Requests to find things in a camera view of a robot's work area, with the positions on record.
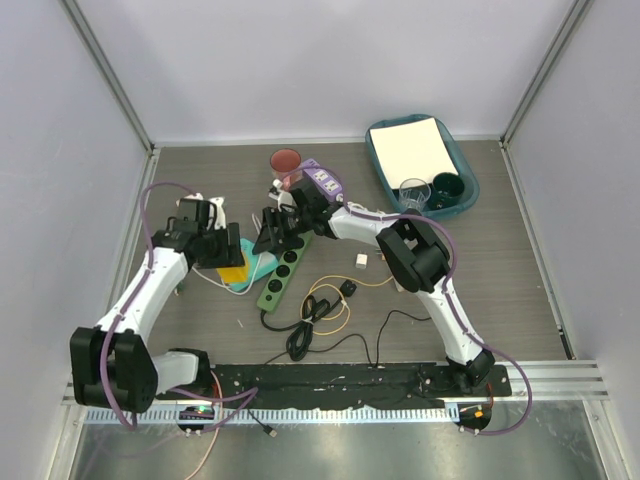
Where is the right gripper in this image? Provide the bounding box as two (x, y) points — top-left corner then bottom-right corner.
(252, 209), (311, 258)

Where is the teal triangular base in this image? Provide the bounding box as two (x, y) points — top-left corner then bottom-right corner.
(227, 238), (279, 293)

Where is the green power strip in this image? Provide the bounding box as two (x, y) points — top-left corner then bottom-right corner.
(256, 232), (312, 313)

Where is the purple power strip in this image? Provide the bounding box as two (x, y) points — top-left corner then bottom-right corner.
(301, 159), (343, 202)

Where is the small white usb charger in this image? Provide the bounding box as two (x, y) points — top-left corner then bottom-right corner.
(355, 253), (368, 269)

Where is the white cube adapter plug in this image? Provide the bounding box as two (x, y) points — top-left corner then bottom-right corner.
(393, 279), (405, 292)

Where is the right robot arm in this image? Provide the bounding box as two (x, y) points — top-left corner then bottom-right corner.
(254, 178), (495, 395)

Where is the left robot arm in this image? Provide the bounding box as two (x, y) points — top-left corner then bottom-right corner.
(70, 194), (245, 414)

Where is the black round plug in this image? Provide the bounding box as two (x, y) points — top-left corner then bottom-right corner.
(339, 280), (357, 298)

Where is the pink mug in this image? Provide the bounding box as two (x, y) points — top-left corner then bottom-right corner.
(270, 148), (302, 191)

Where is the black mounting plate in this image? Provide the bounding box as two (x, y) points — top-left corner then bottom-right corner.
(213, 362), (513, 404)

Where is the clear plastic cup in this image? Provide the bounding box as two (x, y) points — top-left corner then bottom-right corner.
(398, 178), (431, 215)

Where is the teal plastic tray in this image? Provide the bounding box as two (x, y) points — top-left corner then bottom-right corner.
(365, 114), (479, 222)

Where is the white paper sheet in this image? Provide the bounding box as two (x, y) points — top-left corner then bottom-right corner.
(369, 118), (458, 190)

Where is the dark green cup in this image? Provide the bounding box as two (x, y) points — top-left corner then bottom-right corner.
(431, 172), (465, 209)

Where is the white thin cable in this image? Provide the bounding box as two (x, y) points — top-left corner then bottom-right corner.
(191, 209), (266, 297)

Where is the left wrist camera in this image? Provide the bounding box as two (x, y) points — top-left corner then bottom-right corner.
(208, 197), (227, 230)

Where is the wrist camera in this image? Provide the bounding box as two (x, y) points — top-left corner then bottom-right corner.
(208, 197), (227, 230)
(268, 179), (296, 209)

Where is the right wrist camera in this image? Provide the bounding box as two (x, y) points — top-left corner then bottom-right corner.
(268, 179), (296, 209)

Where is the white coiled cord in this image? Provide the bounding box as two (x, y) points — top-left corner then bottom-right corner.
(344, 199), (387, 216)

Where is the yellow coiled cable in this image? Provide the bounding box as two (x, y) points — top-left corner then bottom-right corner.
(305, 274), (396, 335)

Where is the black bundled cable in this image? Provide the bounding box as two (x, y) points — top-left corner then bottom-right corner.
(258, 294), (341, 362)

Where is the thin black cable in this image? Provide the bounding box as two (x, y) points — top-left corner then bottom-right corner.
(264, 309), (436, 369)

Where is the slotted cable duct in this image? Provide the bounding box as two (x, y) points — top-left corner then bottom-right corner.
(85, 404), (461, 425)

